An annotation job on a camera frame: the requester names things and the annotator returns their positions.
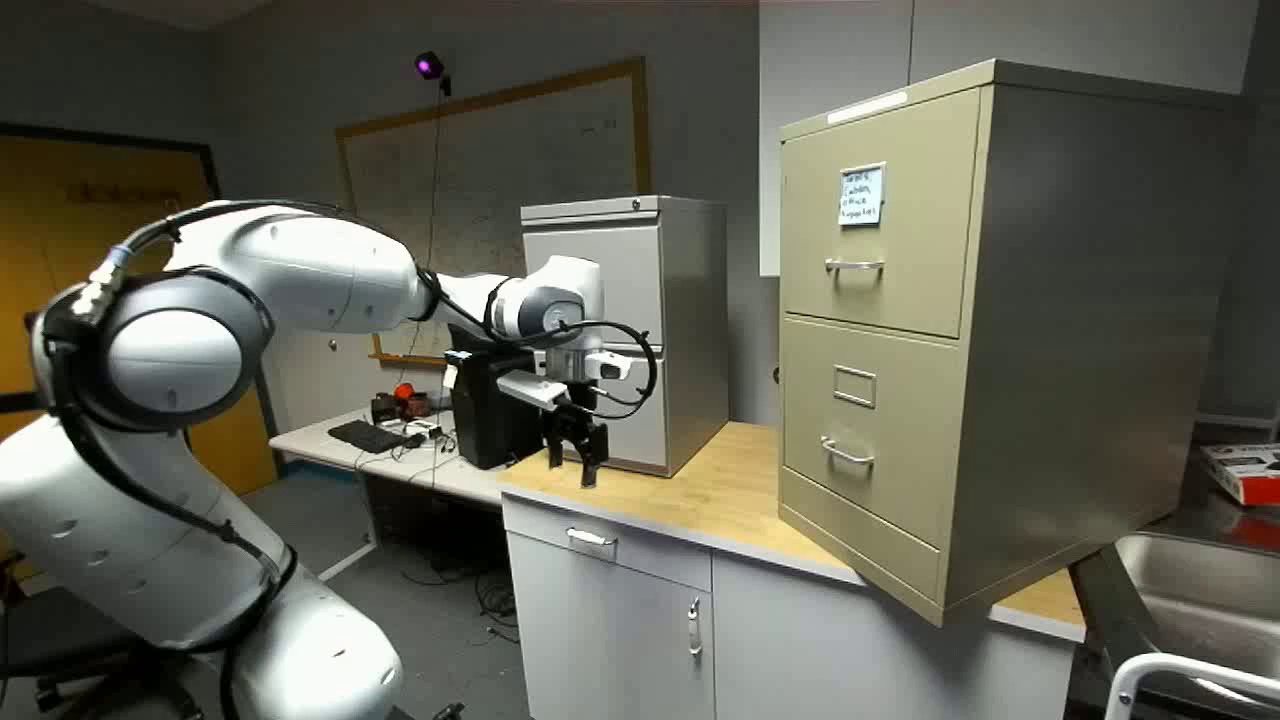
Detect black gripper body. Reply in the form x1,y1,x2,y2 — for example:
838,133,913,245
538,381,616,454

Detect beige drawer with label holder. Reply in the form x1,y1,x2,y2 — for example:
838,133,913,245
777,311,969,551

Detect base cabinet drawer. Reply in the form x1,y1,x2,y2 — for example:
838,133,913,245
504,495,717,593

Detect grey metal filing cabinet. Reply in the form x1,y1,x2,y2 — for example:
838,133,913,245
517,190,733,480

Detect base cabinet door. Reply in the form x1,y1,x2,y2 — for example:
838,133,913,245
504,530,721,720

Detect white base cabinet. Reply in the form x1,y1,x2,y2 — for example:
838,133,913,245
496,484,1081,720

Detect beige drawer with white label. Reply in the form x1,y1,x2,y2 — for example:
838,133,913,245
777,86,990,338

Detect beige metal filing cabinet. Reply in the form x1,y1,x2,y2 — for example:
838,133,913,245
777,57,1257,630

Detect black computer box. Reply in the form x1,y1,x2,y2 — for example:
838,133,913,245
443,348,551,471

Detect red tool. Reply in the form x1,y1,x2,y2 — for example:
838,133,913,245
368,381,432,424

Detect black keyboard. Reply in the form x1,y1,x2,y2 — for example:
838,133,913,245
328,416,414,454

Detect wood-framed whiteboard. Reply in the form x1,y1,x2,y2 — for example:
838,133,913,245
331,57,656,372

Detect white paper label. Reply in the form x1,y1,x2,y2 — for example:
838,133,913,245
838,159,888,233

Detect yellow door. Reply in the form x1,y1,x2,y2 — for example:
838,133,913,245
0,122,281,500

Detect steel sink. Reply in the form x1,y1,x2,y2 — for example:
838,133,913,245
1113,523,1280,720

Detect red and white box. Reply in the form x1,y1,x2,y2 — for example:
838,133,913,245
1197,435,1280,513

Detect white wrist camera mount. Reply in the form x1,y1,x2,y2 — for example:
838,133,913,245
577,343,648,393

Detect purple-lit camera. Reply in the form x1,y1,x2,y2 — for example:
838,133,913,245
408,49,456,101

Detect white tube frame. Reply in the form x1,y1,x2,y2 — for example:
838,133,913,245
1099,649,1280,720

